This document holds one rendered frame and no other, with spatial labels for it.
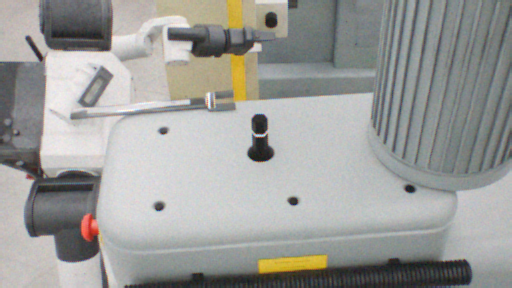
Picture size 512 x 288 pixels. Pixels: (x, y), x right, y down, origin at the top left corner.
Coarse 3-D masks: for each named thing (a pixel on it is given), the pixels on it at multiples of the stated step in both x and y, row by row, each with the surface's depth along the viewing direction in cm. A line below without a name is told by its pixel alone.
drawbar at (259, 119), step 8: (256, 120) 81; (264, 120) 81; (256, 128) 81; (264, 128) 81; (256, 136) 82; (264, 136) 82; (256, 144) 83; (264, 144) 83; (256, 152) 84; (264, 152) 84; (256, 160) 85; (264, 160) 85
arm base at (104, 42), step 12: (48, 0) 133; (108, 0) 139; (48, 12) 132; (108, 12) 137; (48, 24) 133; (108, 24) 138; (48, 36) 134; (60, 36) 137; (108, 36) 139; (60, 48) 136; (108, 48) 140
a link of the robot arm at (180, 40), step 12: (180, 24) 161; (204, 24) 165; (168, 36) 158; (180, 36) 157; (192, 36) 158; (204, 36) 159; (168, 48) 160; (180, 48) 160; (192, 48) 163; (204, 48) 163; (168, 60) 160; (180, 60) 160
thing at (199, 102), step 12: (216, 96) 94; (228, 96) 94; (84, 108) 93; (96, 108) 92; (108, 108) 92; (120, 108) 92; (132, 108) 92; (144, 108) 92; (156, 108) 92; (168, 108) 92; (180, 108) 92; (192, 108) 93; (216, 108) 92; (228, 108) 92
